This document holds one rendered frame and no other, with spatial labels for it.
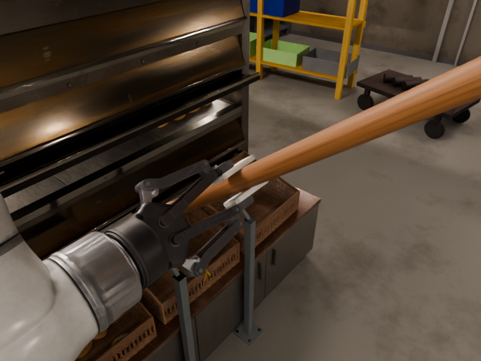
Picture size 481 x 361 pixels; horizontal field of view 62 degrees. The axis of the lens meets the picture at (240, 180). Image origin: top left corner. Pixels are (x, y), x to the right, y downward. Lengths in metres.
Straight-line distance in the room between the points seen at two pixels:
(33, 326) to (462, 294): 3.09
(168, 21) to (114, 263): 1.72
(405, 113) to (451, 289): 2.95
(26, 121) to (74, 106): 0.20
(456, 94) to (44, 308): 0.37
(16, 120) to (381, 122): 1.52
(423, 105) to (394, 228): 3.25
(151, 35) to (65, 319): 1.68
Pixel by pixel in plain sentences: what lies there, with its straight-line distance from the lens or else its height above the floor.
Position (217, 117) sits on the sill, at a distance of 2.45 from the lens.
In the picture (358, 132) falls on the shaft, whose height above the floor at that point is 2.09.
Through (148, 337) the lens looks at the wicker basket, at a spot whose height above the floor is 0.62.
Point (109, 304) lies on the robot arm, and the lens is 0.41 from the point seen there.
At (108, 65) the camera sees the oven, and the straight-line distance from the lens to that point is 1.86.
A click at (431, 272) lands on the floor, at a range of 3.35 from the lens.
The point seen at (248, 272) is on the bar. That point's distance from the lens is 2.25.
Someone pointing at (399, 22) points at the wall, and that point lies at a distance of 7.78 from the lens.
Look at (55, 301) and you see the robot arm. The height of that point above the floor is 1.99.
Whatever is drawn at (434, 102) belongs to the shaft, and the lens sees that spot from 0.37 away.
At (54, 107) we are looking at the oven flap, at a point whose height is 1.58.
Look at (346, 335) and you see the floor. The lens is 2.80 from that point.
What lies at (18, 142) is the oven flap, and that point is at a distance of 1.75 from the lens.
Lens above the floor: 2.27
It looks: 36 degrees down
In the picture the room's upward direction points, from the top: straight up
